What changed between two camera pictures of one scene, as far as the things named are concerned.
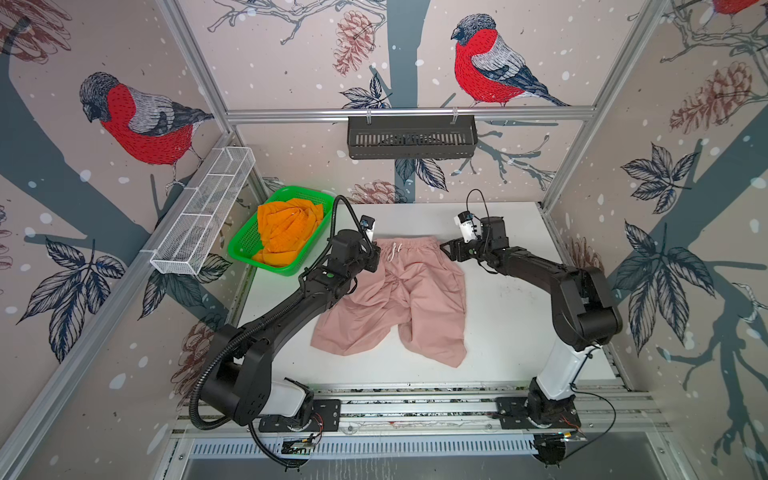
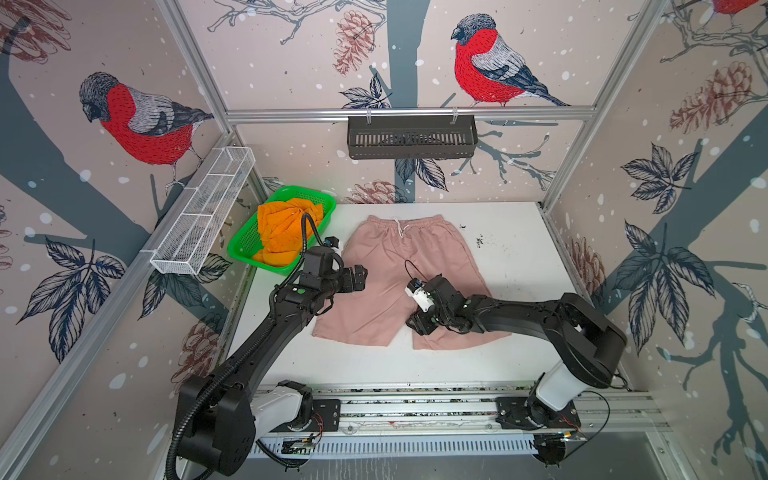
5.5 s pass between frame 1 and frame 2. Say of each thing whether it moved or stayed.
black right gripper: moved
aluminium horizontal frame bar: stayed
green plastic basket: stayed
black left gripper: moved
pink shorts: moved
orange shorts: stayed
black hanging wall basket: stayed
